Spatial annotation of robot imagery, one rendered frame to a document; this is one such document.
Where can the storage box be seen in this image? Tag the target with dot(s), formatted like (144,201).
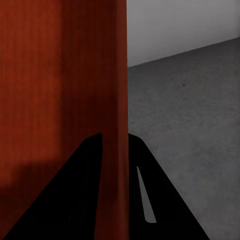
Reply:
(63,78)

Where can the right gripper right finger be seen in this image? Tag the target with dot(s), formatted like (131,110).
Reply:
(174,219)

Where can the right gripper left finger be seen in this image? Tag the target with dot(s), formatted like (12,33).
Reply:
(66,209)

